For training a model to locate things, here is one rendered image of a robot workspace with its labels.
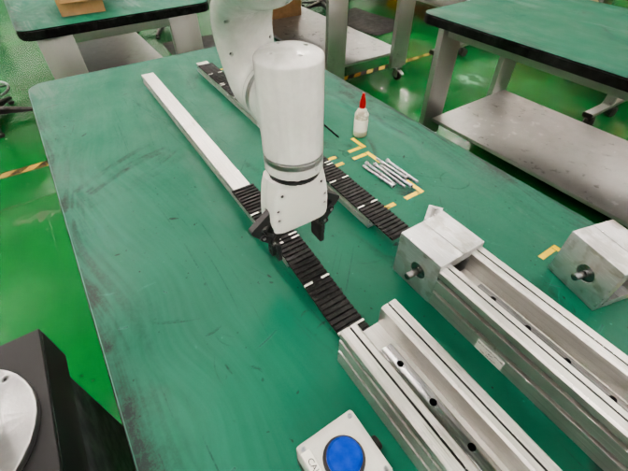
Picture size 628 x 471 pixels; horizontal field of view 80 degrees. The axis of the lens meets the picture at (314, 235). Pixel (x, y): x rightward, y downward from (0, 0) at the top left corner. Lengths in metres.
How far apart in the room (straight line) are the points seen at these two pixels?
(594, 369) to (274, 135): 0.52
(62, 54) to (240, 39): 1.92
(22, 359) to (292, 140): 0.45
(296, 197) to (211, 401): 0.31
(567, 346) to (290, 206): 0.44
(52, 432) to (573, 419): 0.63
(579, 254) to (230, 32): 0.63
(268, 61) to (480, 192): 0.62
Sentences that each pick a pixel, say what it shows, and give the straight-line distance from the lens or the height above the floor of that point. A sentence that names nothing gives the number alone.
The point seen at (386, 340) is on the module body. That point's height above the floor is 0.82.
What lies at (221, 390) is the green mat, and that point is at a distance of 0.59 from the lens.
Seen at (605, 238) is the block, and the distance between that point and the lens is 0.77.
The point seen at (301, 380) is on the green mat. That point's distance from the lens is 0.58.
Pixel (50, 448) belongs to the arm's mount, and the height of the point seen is 0.86.
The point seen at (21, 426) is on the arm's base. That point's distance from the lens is 0.56.
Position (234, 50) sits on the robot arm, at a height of 1.14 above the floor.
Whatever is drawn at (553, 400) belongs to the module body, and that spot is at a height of 0.81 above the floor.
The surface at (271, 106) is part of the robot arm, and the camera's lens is 0.46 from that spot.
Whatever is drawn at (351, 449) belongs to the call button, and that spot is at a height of 0.85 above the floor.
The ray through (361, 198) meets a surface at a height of 0.81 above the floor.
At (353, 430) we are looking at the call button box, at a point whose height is 0.84.
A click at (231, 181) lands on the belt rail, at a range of 0.85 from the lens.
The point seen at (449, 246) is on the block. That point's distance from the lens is 0.63.
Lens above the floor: 1.31
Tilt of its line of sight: 45 degrees down
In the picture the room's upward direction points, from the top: straight up
